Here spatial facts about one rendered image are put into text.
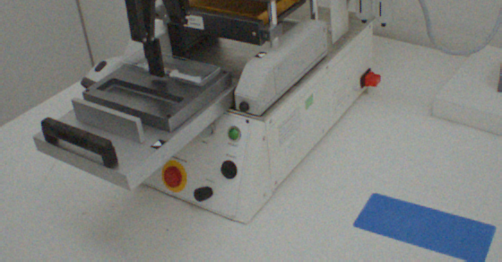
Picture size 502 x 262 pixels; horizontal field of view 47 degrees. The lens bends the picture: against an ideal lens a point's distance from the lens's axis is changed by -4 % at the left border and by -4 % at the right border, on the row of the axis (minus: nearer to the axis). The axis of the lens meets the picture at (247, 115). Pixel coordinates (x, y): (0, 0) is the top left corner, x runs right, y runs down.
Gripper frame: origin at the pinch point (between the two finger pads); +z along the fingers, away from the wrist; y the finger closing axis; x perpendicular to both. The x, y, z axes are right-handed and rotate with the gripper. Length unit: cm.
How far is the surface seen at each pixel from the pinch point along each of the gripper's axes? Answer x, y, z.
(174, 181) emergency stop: 1.0, 5.1, 24.5
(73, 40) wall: -135, -79, 58
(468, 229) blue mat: 52, -11, 28
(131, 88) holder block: -3.9, 6.2, 5.1
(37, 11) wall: -136, -66, 39
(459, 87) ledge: 38, -49, 23
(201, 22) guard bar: -1.3, -11.6, -0.2
